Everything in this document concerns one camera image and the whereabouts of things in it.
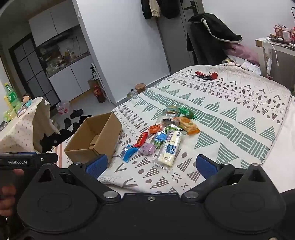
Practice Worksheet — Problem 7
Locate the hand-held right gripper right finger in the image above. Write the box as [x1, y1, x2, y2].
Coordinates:
[181, 154, 270, 203]

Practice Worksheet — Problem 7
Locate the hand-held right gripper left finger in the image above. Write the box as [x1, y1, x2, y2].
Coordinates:
[34, 153, 121, 203]

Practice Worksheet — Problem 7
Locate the brown cardboard box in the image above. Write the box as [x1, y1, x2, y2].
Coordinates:
[64, 112, 122, 165]

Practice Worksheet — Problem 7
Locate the clear bread packet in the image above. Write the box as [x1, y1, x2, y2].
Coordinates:
[157, 105, 180, 126]

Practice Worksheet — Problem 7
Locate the person's left hand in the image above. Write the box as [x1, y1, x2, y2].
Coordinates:
[0, 169, 25, 217]

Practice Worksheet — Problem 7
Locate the dotted tablecloth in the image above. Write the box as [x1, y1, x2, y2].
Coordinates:
[0, 97, 60, 153]

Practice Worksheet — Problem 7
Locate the large white cracker packet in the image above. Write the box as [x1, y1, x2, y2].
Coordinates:
[152, 129, 182, 170]

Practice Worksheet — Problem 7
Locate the dark clothes pile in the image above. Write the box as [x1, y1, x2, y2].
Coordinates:
[40, 115, 93, 153]

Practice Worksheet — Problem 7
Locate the orange biscuit packet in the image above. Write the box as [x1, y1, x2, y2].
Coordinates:
[176, 116, 200, 135]

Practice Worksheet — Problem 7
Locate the red candy packet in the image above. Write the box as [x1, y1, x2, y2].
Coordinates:
[133, 132, 148, 148]

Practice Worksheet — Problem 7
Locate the purple round snack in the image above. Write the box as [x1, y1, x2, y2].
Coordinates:
[140, 142, 157, 156]

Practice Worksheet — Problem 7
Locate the small blue snack packet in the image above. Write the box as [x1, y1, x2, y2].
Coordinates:
[152, 131, 167, 149]

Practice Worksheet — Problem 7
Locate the small figurine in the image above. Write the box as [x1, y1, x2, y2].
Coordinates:
[22, 92, 33, 109]

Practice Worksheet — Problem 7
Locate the small orange snack packet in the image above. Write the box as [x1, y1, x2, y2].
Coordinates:
[148, 124, 164, 135]

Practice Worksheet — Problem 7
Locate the pink plastic bag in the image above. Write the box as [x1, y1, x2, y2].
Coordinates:
[56, 100, 70, 115]

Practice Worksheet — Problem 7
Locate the green plastic bottle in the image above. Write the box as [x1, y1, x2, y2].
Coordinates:
[3, 83, 20, 109]

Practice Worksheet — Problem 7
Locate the brown box with red print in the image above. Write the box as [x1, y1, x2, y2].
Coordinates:
[88, 78, 106, 103]

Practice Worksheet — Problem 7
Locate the white bed sheet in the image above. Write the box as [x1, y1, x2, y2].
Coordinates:
[260, 96, 295, 194]

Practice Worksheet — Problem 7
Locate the jar with wooden lid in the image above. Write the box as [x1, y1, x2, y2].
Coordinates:
[134, 83, 147, 95]

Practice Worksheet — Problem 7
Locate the black framed glass door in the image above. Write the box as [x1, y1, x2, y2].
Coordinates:
[9, 33, 60, 109]

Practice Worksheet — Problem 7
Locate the key bunch with red tag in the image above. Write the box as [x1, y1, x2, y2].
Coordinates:
[194, 71, 218, 80]

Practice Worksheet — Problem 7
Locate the white crumpled cloth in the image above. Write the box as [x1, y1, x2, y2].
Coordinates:
[240, 59, 262, 74]

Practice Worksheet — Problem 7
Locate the pink cloth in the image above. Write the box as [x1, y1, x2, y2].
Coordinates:
[227, 43, 261, 67]

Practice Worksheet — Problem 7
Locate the grey door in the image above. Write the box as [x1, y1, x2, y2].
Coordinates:
[157, 0, 205, 75]

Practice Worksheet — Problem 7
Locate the white desk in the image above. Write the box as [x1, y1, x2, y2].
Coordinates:
[255, 37, 295, 80]

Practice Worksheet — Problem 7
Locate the black jacket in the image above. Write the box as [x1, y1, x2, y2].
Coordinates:
[186, 13, 243, 66]

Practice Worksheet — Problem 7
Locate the red patterned box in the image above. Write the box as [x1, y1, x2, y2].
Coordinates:
[273, 25, 291, 40]

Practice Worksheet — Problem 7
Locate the black hanging garment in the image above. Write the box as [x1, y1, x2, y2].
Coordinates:
[160, 0, 179, 19]

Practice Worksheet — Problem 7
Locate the black hanging coat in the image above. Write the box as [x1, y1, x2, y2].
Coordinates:
[140, 0, 162, 20]

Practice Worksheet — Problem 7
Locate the beige hanging garment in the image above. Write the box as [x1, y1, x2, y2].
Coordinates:
[149, 0, 160, 18]

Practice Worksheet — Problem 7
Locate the white wall cabinet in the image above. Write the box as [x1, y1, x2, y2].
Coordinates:
[29, 0, 103, 102]

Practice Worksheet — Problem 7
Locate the white charger cable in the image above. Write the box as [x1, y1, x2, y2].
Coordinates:
[265, 36, 280, 66]

